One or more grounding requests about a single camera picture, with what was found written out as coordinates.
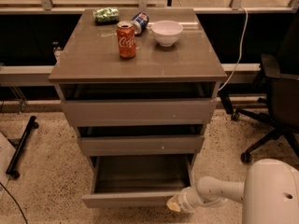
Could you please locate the yellowish foam gripper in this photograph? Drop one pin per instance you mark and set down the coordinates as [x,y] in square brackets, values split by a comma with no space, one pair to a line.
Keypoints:
[186,200]

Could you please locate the orange Coca-Cola can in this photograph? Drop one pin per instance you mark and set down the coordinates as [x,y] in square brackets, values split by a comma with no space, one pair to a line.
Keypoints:
[126,39]

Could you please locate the blue Pepsi can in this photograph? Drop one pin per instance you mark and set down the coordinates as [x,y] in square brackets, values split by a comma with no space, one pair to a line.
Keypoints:
[140,22]

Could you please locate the black office chair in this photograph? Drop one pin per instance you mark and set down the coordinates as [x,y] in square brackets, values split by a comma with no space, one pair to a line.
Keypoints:
[280,72]

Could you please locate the white bowl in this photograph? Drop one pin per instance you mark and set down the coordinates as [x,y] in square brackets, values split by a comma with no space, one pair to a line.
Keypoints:
[166,33]

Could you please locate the grey top drawer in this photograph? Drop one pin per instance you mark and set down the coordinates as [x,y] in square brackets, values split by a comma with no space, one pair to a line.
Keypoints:
[137,104]

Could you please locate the green crumpled can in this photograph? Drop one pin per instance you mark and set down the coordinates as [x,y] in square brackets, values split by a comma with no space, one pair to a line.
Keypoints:
[106,15]

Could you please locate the grey middle drawer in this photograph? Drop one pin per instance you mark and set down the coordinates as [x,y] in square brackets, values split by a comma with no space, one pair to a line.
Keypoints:
[141,140]

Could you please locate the grey bottom drawer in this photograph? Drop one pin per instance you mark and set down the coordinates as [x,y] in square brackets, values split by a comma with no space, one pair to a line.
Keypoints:
[142,180]

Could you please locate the grey drawer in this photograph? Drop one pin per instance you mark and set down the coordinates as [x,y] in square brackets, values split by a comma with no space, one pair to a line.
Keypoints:
[141,140]
[142,180]
[137,104]

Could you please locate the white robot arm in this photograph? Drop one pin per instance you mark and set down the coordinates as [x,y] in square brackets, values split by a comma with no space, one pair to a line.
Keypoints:
[269,194]

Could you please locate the black wheeled stand base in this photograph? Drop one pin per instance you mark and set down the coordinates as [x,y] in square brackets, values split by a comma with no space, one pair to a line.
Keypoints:
[19,146]

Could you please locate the grey drawer cabinet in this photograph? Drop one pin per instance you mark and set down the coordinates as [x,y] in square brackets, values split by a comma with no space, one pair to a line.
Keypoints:
[91,54]

